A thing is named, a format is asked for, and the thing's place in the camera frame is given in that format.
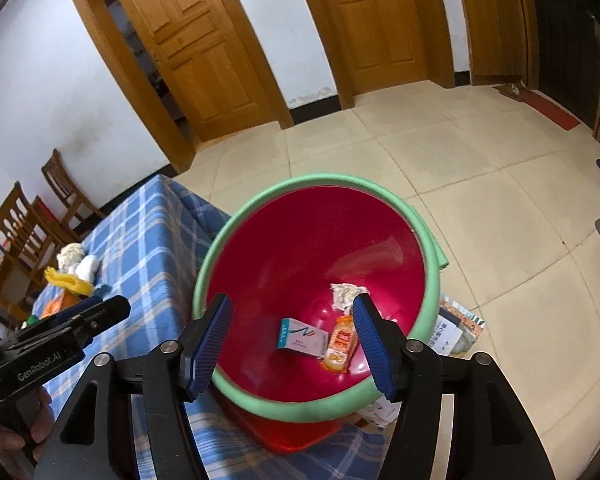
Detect yellow foam fruit net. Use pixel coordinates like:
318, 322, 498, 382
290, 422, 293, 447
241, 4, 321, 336
43, 266, 97, 297

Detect orange carton box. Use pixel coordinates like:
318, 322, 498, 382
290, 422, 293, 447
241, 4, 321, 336
41, 292, 78, 318

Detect red bin with green rim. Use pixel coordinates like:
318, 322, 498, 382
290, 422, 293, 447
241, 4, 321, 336
191, 172, 451, 423

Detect red doormat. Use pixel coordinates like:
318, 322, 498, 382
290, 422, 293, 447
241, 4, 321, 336
517, 89, 581, 131

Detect dark wooden chair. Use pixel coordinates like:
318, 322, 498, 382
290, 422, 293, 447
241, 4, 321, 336
0, 181, 81, 281
41, 149, 106, 233

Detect orange cracker snack packet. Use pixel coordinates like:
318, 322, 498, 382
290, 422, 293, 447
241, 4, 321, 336
321, 314, 360, 373

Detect white teal medicine box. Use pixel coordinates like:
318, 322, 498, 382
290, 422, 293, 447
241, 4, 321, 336
278, 317, 330, 358

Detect black metal door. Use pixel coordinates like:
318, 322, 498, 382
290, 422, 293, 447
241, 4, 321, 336
525, 0, 600, 131

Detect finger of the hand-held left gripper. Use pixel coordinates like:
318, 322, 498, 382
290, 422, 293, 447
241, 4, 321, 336
15, 294, 132, 348

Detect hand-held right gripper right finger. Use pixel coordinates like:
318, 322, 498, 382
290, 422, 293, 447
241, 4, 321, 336
351, 294, 556, 480

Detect cream glove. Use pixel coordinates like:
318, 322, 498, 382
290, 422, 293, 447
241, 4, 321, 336
57, 242, 87, 273
329, 282, 370, 317

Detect red plastic stool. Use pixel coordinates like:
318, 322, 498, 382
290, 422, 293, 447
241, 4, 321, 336
222, 395, 343, 456

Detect white cloth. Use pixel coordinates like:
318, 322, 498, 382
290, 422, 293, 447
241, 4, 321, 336
75, 255, 100, 282

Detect printed paper bag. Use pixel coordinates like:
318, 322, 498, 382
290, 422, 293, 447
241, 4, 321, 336
427, 294, 486, 358

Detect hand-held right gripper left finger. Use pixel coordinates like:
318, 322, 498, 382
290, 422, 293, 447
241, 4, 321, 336
32, 292, 233, 480

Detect wooden panel door with latch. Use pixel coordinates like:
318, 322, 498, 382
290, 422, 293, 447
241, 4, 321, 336
320, 0, 428, 96

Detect brown slippers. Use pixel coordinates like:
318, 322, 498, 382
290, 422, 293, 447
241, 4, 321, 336
494, 82, 523, 103

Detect low wooden wall panel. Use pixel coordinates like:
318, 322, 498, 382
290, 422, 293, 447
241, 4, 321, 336
459, 0, 528, 87

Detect person's left hand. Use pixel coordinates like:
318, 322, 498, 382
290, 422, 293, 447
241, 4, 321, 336
0, 389, 57, 467

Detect blue plaid tablecloth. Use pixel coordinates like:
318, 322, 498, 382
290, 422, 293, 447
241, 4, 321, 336
30, 175, 396, 480

